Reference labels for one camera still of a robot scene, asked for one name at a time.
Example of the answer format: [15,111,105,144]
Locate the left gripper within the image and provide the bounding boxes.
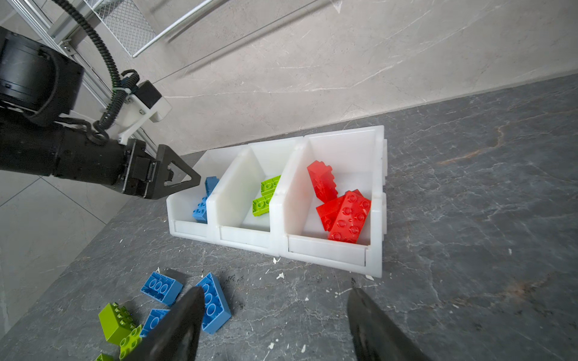
[54,130,201,199]

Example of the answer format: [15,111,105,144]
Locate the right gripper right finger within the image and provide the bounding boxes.
[347,287,430,360]

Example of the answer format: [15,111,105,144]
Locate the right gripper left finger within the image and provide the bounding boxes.
[125,287,205,361]

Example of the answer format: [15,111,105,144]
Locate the blue lego brick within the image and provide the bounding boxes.
[205,176,220,197]
[193,196,208,224]
[141,272,183,306]
[140,308,169,338]
[197,273,232,335]

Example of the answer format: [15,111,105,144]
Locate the green lego brick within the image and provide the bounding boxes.
[99,302,136,345]
[252,195,272,217]
[95,353,114,361]
[260,175,281,197]
[119,325,142,360]

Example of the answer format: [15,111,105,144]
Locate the red lego brick bottom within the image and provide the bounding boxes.
[328,190,371,244]

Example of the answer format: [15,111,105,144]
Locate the red lego brick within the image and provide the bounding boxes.
[307,161,338,203]
[328,190,371,244]
[316,196,346,232]

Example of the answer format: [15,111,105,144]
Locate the white three-compartment bin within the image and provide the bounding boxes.
[166,126,388,278]

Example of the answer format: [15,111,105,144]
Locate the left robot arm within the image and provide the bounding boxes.
[1,29,201,199]

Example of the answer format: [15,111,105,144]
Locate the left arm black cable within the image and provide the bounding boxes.
[49,0,141,145]

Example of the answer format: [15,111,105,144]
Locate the white wire mesh basket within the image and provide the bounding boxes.
[85,0,222,58]

